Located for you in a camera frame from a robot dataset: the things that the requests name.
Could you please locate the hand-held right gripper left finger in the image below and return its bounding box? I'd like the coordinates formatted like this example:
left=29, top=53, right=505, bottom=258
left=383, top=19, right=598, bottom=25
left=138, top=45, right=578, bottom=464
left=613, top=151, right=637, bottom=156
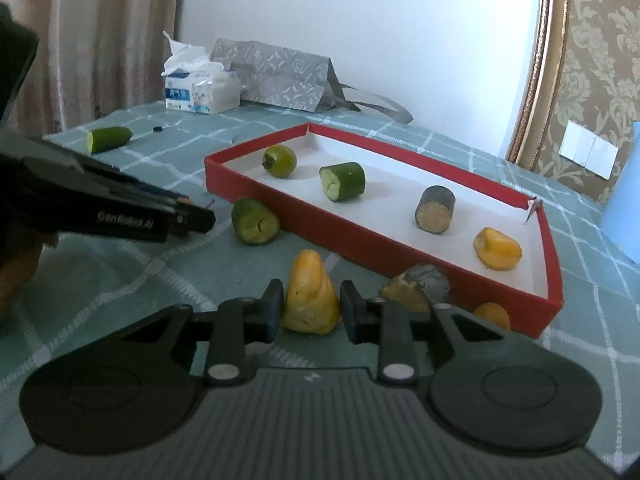
left=120, top=279, right=285, bottom=386

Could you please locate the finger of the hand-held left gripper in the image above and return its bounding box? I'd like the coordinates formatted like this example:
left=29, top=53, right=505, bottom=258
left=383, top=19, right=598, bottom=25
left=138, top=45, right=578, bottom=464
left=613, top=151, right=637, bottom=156
left=20, top=135, right=121, bottom=171
left=22, top=157, right=191, bottom=207

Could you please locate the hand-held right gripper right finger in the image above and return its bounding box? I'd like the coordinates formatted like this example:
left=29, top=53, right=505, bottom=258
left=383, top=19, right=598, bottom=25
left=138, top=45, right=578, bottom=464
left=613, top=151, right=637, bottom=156
left=340, top=280, right=506, bottom=383

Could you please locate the yellow jackfruit piece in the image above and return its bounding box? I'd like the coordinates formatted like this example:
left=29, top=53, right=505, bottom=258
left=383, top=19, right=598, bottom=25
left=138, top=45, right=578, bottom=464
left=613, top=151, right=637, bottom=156
left=281, top=249, right=342, bottom=336

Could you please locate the grey sugarcane piece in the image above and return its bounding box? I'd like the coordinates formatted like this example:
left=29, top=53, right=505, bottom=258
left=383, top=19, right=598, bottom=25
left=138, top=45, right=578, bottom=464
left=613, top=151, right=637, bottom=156
left=378, top=263, right=452, bottom=313

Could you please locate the green cucumber end piece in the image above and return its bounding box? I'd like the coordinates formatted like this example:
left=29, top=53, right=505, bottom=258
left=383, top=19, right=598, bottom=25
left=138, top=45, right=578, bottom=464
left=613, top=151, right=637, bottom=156
left=231, top=197, right=281, bottom=247

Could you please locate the dark sugarcane piece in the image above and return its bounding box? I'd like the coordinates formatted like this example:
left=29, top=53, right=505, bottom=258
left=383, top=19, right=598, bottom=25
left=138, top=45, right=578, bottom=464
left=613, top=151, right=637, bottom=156
left=413, top=185, right=458, bottom=235

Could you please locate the red shallow box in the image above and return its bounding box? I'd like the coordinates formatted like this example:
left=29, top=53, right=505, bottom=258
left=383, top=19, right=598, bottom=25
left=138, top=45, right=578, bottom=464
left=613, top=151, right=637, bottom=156
left=204, top=121, right=565, bottom=338

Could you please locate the small round orange fruit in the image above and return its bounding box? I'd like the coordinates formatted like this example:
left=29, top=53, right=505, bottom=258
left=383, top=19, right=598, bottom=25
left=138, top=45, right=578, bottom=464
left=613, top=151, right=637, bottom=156
left=472, top=301, right=512, bottom=332

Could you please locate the green persimmon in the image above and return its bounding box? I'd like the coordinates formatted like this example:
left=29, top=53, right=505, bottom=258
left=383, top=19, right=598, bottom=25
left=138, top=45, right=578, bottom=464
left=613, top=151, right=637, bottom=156
left=262, top=144, right=298, bottom=179

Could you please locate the yellow mango piece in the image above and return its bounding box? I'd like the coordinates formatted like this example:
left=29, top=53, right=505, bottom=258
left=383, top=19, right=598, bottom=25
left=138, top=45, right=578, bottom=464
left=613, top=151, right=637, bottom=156
left=473, top=226, right=523, bottom=272

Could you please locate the person's left hand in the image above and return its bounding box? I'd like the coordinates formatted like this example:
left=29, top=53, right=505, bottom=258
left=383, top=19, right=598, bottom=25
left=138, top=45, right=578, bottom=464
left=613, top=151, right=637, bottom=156
left=0, top=242, right=48, bottom=313

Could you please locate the green checkered tablecloth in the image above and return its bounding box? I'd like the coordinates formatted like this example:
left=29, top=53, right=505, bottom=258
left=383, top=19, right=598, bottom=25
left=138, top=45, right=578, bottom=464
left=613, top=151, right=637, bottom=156
left=0, top=102, right=640, bottom=466

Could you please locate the beige floral curtain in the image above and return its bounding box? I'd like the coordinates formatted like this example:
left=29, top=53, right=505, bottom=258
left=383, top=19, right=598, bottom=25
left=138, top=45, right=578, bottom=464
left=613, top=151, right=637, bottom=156
left=0, top=0, right=188, bottom=136

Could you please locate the white tissue pack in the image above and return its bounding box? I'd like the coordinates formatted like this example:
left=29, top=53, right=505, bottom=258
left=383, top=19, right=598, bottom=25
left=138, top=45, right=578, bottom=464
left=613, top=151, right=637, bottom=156
left=161, top=30, right=242, bottom=116

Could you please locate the grey patterned bag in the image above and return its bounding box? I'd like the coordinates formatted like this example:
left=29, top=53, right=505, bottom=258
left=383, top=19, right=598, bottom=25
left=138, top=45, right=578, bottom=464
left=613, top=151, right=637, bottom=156
left=210, top=38, right=415, bottom=125

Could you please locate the light blue kettle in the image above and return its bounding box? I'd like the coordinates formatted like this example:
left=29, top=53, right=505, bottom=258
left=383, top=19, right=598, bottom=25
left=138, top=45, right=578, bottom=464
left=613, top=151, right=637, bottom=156
left=597, top=121, right=640, bottom=267

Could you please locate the gold framed wallpaper panel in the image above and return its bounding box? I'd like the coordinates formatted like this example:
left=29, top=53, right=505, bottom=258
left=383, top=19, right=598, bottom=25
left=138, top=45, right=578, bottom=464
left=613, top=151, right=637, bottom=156
left=505, top=0, right=640, bottom=206

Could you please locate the white wall switch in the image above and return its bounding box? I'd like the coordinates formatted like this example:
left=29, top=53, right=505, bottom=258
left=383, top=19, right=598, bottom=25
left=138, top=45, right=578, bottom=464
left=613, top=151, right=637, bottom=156
left=558, top=120, right=621, bottom=180

